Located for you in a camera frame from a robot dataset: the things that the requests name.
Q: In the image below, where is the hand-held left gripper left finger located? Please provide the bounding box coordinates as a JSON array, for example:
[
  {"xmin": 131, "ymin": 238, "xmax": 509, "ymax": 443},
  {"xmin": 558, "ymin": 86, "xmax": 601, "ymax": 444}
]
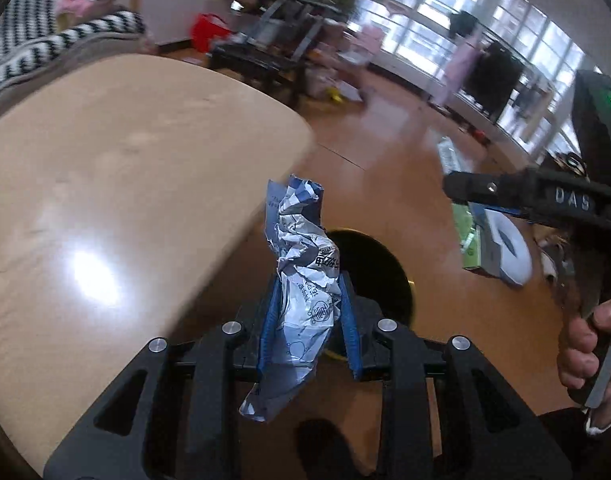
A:
[{"xmin": 42, "ymin": 275, "xmax": 286, "ymax": 480}]

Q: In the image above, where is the blue and white wrapper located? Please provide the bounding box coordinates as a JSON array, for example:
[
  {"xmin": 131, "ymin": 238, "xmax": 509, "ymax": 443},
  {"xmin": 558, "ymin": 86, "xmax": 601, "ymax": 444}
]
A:
[{"xmin": 238, "ymin": 175, "xmax": 343, "ymax": 423}]

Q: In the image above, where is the clothes drying rack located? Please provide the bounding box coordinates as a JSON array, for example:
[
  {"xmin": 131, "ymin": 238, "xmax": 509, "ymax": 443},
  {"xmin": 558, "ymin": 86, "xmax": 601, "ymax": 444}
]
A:
[{"xmin": 385, "ymin": 0, "xmax": 576, "ymax": 153}]

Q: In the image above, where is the black trash bin gold rim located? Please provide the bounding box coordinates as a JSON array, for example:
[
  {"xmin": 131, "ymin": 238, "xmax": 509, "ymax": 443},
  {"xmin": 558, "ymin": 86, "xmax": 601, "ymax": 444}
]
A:
[{"xmin": 325, "ymin": 230, "xmax": 419, "ymax": 361}]

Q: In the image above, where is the green packet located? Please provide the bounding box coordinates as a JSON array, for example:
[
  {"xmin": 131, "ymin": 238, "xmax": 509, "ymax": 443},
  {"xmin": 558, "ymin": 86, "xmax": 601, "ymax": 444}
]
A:
[{"xmin": 453, "ymin": 202, "xmax": 486, "ymax": 271}]

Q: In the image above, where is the pink hanging garment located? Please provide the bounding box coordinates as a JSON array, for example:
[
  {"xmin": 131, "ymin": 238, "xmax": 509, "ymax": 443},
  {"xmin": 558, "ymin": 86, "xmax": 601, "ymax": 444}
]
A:
[{"xmin": 444, "ymin": 35, "xmax": 482, "ymax": 95}]

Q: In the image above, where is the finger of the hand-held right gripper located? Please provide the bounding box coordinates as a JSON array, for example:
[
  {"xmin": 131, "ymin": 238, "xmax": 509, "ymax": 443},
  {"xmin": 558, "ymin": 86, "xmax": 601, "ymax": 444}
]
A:
[{"xmin": 443, "ymin": 169, "xmax": 541, "ymax": 221}]

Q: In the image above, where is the white and blue pouch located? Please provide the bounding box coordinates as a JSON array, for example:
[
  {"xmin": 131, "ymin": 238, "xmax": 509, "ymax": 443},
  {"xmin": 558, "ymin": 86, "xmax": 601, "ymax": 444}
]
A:
[{"xmin": 478, "ymin": 207, "xmax": 533, "ymax": 288}]

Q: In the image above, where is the clear plastic bottle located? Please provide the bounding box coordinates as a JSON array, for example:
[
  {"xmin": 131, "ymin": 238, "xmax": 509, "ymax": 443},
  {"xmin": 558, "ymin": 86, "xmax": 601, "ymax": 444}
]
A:
[{"xmin": 437, "ymin": 136, "xmax": 463, "ymax": 173}]

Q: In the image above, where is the black hanging garment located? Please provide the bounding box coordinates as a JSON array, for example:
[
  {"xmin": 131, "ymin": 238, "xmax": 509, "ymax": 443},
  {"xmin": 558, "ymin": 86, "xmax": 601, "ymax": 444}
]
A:
[{"xmin": 468, "ymin": 42, "xmax": 525, "ymax": 125}]

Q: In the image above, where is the person's right forearm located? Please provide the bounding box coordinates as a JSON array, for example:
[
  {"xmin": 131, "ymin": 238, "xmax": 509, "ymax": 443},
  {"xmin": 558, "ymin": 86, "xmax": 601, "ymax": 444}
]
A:
[{"xmin": 535, "ymin": 402, "xmax": 611, "ymax": 480}]

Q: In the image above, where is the person's right hand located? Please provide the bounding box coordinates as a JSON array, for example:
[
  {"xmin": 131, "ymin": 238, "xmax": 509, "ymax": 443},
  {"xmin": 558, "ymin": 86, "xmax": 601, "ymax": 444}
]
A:
[{"xmin": 558, "ymin": 294, "xmax": 611, "ymax": 403}]

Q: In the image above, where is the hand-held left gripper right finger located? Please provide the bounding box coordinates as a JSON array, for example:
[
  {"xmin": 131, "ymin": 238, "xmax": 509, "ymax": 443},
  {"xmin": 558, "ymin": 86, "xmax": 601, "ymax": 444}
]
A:
[{"xmin": 338, "ymin": 275, "xmax": 573, "ymax": 480}]

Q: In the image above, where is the black white striped sofa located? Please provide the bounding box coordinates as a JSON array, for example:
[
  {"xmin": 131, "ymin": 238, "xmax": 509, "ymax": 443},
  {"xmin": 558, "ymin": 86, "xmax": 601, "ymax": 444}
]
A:
[{"xmin": 0, "ymin": 0, "xmax": 146, "ymax": 93}]

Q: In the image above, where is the red bag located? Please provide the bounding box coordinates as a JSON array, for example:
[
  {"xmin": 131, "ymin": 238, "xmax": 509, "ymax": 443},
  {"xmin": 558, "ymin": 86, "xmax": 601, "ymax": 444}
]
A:
[{"xmin": 190, "ymin": 12, "xmax": 233, "ymax": 53}]

